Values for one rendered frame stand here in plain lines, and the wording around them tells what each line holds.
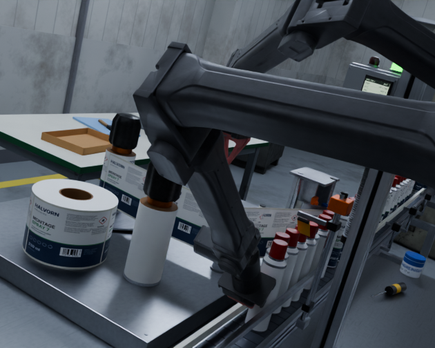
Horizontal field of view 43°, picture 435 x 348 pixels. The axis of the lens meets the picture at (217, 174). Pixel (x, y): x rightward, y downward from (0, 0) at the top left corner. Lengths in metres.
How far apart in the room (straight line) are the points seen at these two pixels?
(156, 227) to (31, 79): 3.64
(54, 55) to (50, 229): 3.69
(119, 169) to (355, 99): 1.17
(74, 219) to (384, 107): 0.91
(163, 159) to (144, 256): 0.65
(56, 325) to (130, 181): 0.51
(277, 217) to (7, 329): 0.72
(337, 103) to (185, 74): 0.16
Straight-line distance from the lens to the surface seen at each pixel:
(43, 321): 1.20
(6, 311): 1.22
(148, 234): 1.23
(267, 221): 1.46
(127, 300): 1.22
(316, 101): 0.47
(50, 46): 4.84
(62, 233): 1.27
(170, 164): 0.62
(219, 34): 6.63
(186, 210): 1.44
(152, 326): 1.15
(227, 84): 0.52
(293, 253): 1.25
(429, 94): 1.18
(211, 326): 1.13
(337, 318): 1.23
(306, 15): 0.78
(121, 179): 1.56
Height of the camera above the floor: 1.47
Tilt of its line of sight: 15 degrees down
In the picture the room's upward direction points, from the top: 14 degrees clockwise
